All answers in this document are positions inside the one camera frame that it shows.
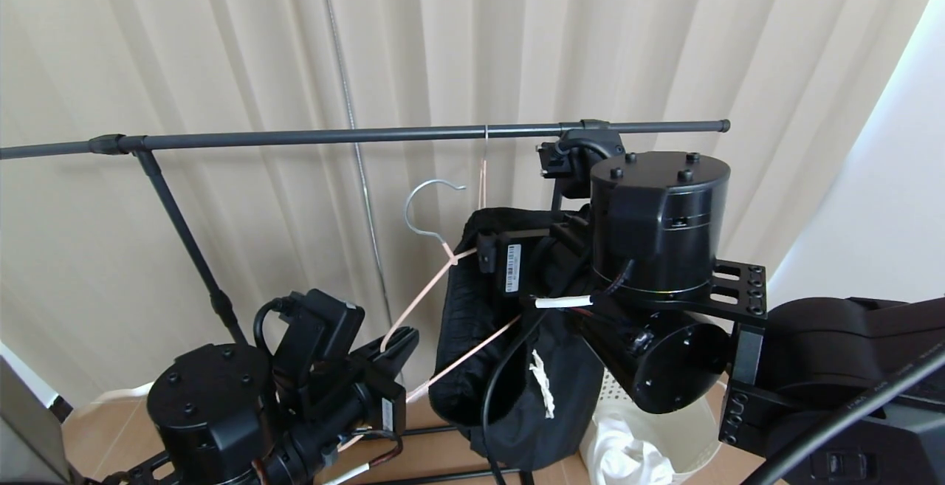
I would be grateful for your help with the silver curtain wand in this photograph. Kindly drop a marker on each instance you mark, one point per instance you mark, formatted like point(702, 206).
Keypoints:
point(341, 64)

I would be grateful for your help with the pink clothes hanger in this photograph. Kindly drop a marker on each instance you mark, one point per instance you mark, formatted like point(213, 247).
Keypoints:
point(417, 300)
point(484, 175)

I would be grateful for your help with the white laundry basket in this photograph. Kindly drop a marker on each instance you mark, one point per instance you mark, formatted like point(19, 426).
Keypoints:
point(694, 441)

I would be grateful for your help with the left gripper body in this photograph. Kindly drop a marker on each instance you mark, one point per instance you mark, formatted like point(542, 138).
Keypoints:
point(369, 411)

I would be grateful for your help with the black shorts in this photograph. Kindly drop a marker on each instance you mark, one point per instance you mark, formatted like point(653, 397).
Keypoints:
point(480, 322)

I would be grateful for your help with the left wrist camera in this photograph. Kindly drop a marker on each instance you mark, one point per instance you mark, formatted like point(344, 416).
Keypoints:
point(317, 337)

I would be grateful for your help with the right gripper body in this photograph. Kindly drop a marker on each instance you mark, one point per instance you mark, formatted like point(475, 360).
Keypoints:
point(546, 263)

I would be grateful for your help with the white garment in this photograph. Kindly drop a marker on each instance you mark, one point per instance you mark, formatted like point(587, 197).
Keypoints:
point(627, 455)

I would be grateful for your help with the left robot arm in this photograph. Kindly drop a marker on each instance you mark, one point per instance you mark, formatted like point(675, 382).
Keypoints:
point(207, 411)

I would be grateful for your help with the black clothes rack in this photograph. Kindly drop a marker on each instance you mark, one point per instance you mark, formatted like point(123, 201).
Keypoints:
point(295, 134)

